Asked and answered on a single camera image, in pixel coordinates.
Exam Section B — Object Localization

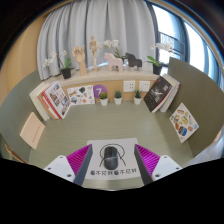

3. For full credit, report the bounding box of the wooden hand model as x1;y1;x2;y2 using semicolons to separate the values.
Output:
72;45;88;77

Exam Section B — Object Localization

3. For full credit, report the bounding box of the wooden artist mannequin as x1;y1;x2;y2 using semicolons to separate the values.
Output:
88;35;103;72

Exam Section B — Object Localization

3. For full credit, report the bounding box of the dark wooden horse figure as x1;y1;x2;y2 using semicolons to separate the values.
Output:
124;52;143;71

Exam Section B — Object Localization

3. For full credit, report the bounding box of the black computer mouse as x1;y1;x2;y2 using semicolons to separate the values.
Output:
103;145;119;171

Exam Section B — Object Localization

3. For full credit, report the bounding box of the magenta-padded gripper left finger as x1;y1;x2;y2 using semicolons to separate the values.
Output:
43;143;94;187

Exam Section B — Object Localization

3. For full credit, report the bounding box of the grey-white curtain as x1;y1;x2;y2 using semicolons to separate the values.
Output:
36;0;159;81

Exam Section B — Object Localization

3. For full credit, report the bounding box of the food picture card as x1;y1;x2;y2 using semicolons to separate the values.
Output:
169;102;200;144

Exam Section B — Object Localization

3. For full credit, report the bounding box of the beige card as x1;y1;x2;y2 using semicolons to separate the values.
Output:
19;111;46;150

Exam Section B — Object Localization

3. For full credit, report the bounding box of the light wooden desk shelf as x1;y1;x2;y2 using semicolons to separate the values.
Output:
59;68;161;101

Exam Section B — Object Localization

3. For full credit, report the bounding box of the white mouse pad with drawing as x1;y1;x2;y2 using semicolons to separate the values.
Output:
84;137;141;182

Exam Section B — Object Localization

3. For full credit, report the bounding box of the round purple sign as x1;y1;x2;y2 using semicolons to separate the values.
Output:
92;84;109;100

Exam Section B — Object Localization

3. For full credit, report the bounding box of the dark-covered book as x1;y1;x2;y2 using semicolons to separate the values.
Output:
142;75;174;113

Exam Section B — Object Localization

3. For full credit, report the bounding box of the olive desk partition panel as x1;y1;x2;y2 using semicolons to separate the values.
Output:
167;57;224;158
0;69;46;161

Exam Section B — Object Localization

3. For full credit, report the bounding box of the white sticker sheet card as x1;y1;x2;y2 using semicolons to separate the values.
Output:
66;84;96;107

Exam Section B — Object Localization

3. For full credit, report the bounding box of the white orchid in black pot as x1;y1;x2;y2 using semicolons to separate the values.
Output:
145;42;174;76
42;50;75;80
103;39;126;63

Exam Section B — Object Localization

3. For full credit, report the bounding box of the white book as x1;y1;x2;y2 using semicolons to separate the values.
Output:
28;83;52;122

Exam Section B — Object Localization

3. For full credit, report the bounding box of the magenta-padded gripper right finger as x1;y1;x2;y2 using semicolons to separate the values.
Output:
133;143;184;186

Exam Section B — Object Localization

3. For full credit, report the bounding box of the white wall socket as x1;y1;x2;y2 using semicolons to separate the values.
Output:
122;80;137;93
138;80;151;93

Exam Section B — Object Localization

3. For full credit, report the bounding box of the dark-framed window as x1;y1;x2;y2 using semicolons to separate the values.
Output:
146;0;224;91

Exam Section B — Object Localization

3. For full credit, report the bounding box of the white books stack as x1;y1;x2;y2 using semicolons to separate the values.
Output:
159;73;181;113

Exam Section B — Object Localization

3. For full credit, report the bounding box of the pink wooden horse figure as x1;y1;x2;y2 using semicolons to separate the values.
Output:
103;52;124;72

